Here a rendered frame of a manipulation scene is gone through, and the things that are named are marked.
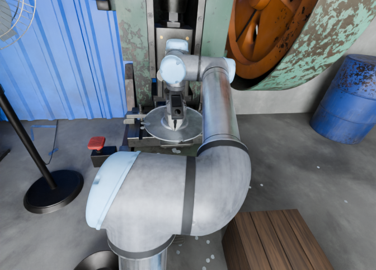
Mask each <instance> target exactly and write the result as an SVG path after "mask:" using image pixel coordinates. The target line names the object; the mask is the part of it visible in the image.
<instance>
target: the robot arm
mask: <svg viewBox="0 0 376 270"><path fill-rule="evenodd" d="M188 52H189V51H188V42H187V41H185V40H182V39H169V40H167V42H166V55H165V57H164V58H163V59H162V61H161V66H160V74H161V76H162V78H163V79H164V80H165V81H166V83H167V88H168V89H169V90H170V93H169V94H166V108H165V111H164V116H165V118H166V121H167V123H168V125H169V126H170V128H171V129H172V130H173V131H177V130H178V129H179V127H180V126H181V124H182V123H183V121H184V120H185V118H186V109H187V108H185V107H184V106H185V103H184V97H183V94H182V93H181V91H182V90H184V89H185V84H186V80H187V81H200V82H203V137H202V145H201V146H200V147H199V149H198V151H197V157H193V156H180V155H166V154H159V153H146V152H141V151H137V152H125V151H120V152H116V153H113V154H112V155H111V156H109V157H108V158H107V159H106V160H105V162H104V163H103V164H102V166H101V167H100V169H99V171H98V173H97V175H96V177H95V179H94V181H93V184H92V187H91V190H90V193H89V196H88V200H87V206H86V221H87V223H88V225H89V226H90V227H94V228H96V230H100V229H106V233H107V242H108V244H109V247H110V248H111V250H112V251H113V252H114V253H115V254H117V255H118V256H119V270H166V261H167V248H168V247H169V246H170V245H171V243H172V242H173V240H174V238H175V236H176V234H178V235H191V236H203V235H208V234H211V233H213V232H216V231H218V230H220V229H221V228H222V227H224V226H225V225H226V224H227V223H228V222H229V221H230V220H231V219H232V218H233V217H234V216H235V215H236V214H237V212H238V211H239V209H240V208H241V206H242V204H243V202H244V200H245V197H246V195H247V192H248V188H249V185H250V180H251V162H250V156H249V153H248V149H247V147H246V146H245V145H244V144H243V143H242V142H241V140H240V136H239V130H238V124H237V118H236V112H235V108H234V103H233V97H232V91H231V85H230V83H231V82H232V81H233V79H234V75H235V70H236V68H235V66H236V63H235V61H234V60H233V59H230V58H225V57H208V56H201V55H189V54H188ZM174 120H177V121H176V126H175V127H174V122H173V121H174Z"/></svg>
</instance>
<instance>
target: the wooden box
mask: <svg viewBox="0 0 376 270"><path fill-rule="evenodd" d="M222 246H223V251H224V256H225V261H226V264H227V268H228V270H334V268H333V266H332V265H331V263H330V261H329V260H328V258H327V257H326V255H325V253H324V252H323V250H322V249H321V247H320V245H319V243H318V242H317V240H316V239H315V237H314V236H313V234H312V232H311V231H310V229H309V227H308V226H307V224H306V223H305V221H304V220H303V217H302V216H301V215H300V213H299V211H298V210H297V209H290V210H272V211H254V212H237V214H236V215H235V216H234V217H233V218H232V219H231V220H230V222H229V224H228V226H227V229H226V231H225V234H224V236H223V238H222Z"/></svg>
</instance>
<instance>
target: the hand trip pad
mask: <svg viewBox="0 0 376 270"><path fill-rule="evenodd" d="M105 141H106V139H105V137H103V136H100V137H92V138H91V139H90V141H89V143H88V145H87V147H88V149H90V150H95V149H97V150H100V149H101V148H103V146H104V144H105Z"/></svg>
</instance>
